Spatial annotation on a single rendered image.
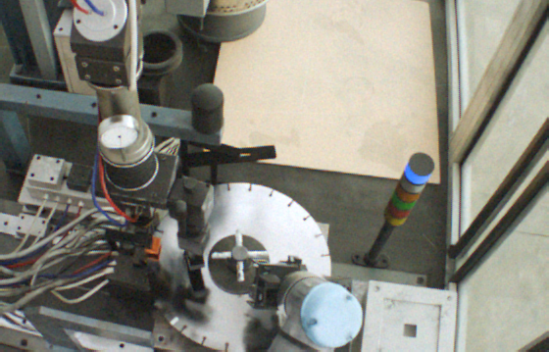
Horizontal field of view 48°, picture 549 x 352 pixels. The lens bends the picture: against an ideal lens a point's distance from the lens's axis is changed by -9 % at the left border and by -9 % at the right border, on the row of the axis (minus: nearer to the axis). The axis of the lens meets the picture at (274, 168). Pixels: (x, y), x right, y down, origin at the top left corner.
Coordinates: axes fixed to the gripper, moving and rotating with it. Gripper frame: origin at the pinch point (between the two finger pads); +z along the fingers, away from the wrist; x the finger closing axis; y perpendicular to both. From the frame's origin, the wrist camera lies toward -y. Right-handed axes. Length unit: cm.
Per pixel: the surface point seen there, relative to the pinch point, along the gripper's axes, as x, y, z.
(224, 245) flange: -3.5, 8.5, 7.3
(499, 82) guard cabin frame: -40, -41, -1
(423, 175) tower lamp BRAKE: -19.6, -18.4, -13.3
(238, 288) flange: 3.4, 6.0, 2.8
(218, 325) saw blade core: 9.8, 9.3, 1.1
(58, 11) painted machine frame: -48, 47, 38
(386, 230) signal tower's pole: -8.9, -22.8, 7.7
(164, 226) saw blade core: -5.3, 19.0, 12.0
